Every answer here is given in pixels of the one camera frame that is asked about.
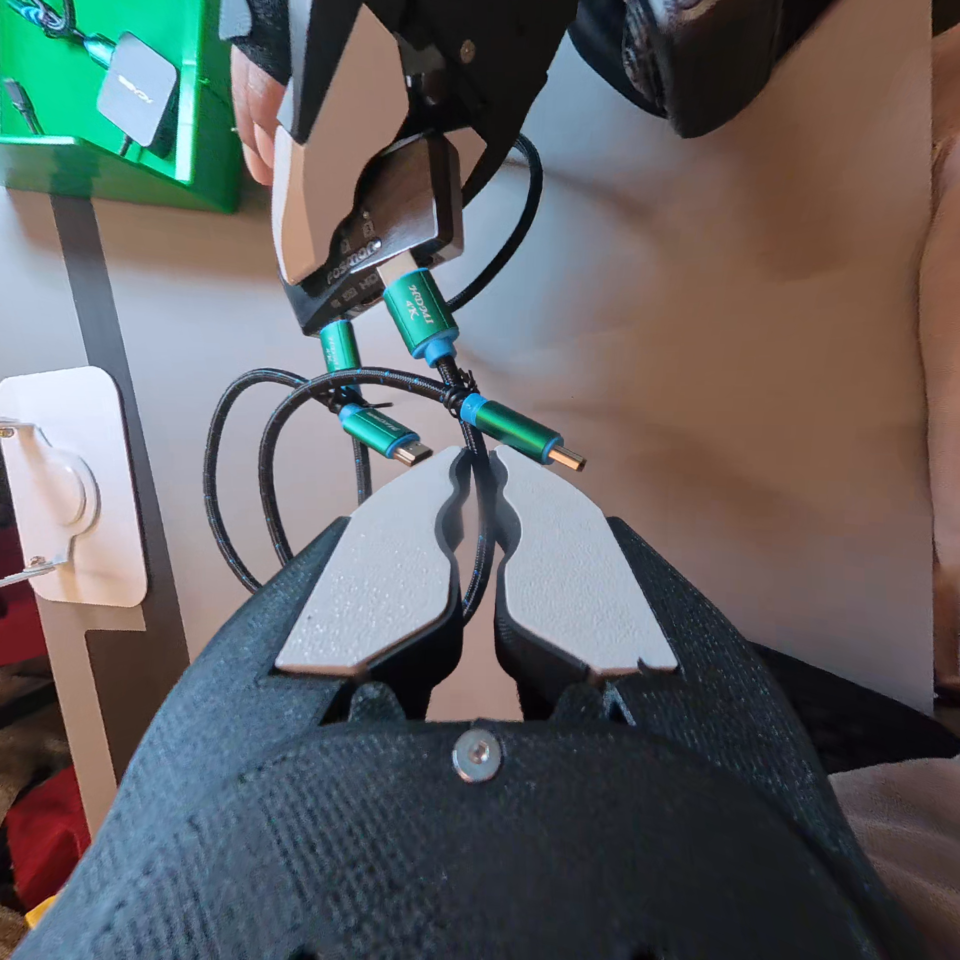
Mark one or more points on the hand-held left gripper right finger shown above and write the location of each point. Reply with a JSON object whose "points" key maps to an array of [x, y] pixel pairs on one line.
{"points": [[585, 592]]}

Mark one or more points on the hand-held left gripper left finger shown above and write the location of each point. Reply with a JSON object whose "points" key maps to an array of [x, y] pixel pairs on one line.
{"points": [[375, 592]]}

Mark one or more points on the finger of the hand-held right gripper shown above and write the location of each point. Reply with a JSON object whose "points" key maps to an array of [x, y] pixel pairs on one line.
{"points": [[307, 210], [472, 154]]}

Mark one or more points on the green plastic bin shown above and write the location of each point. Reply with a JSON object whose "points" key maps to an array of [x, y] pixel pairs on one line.
{"points": [[202, 112]]}

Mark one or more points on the small black adapter box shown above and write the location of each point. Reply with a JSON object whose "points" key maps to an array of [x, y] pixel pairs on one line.
{"points": [[139, 86]]}

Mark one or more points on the white stand base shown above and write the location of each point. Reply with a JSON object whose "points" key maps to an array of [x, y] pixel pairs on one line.
{"points": [[105, 450]]}

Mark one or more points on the red fabric bin white label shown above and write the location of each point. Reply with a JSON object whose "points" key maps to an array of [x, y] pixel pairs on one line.
{"points": [[45, 840]]}

